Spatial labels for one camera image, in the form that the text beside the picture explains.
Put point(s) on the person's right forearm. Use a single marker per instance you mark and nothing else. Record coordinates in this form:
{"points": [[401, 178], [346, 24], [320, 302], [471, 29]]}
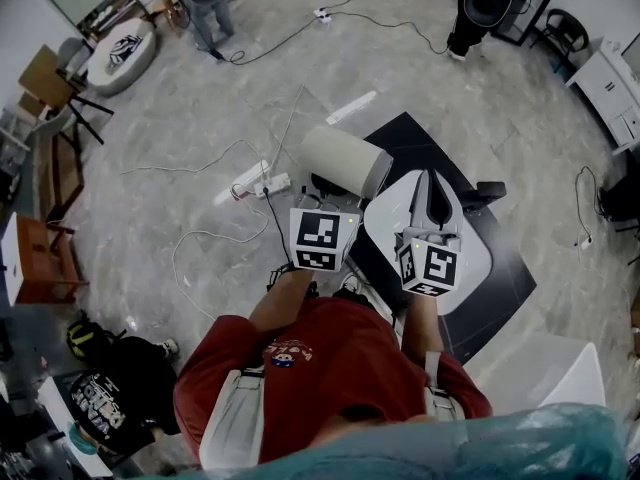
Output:
{"points": [[422, 328]]}

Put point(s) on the low wooden table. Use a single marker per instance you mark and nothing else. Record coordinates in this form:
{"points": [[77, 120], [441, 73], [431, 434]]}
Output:
{"points": [[60, 168]]}

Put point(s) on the black and yellow backpack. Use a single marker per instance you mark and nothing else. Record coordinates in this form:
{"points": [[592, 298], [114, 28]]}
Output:
{"points": [[90, 340]]}

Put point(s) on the round white floor cushion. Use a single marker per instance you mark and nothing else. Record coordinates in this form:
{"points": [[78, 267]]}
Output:
{"points": [[120, 58]]}

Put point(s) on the black faucet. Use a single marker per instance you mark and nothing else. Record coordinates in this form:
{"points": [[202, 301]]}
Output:
{"points": [[490, 190]]}

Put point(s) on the person's left forearm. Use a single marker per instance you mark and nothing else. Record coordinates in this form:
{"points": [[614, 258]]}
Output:
{"points": [[280, 303]]}

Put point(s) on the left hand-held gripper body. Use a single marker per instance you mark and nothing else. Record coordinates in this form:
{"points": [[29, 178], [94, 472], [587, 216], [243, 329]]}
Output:
{"points": [[320, 238]]}

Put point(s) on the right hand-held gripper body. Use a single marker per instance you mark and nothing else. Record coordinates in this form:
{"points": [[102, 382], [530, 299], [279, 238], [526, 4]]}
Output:
{"points": [[430, 268]]}

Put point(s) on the person's red shirt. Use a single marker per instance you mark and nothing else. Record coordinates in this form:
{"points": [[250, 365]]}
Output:
{"points": [[345, 363]]}

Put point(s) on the white power strip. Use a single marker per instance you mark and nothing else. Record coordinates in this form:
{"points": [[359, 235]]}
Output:
{"points": [[323, 15], [274, 184]]}

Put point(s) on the black metal frame shelf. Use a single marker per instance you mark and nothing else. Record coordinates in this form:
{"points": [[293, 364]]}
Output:
{"points": [[530, 3]]}

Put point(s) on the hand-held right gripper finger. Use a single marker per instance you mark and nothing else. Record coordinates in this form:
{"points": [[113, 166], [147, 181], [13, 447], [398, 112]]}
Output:
{"points": [[455, 215], [419, 208]]}

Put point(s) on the grey chair with black legs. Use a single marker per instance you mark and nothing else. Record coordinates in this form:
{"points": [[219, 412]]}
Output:
{"points": [[60, 118]]}

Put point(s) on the white cabinet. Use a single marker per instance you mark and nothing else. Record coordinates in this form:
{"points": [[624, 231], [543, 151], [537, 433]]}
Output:
{"points": [[605, 93]]}

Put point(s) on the brown wooden stool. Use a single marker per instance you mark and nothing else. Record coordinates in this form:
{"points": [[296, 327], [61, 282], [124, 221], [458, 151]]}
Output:
{"points": [[45, 258]]}

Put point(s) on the white boxy appliance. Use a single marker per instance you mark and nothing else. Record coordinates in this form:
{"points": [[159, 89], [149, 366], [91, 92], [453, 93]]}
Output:
{"points": [[575, 383]]}

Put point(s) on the flat white box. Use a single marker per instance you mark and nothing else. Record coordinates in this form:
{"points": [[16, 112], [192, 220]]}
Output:
{"points": [[11, 263]]}

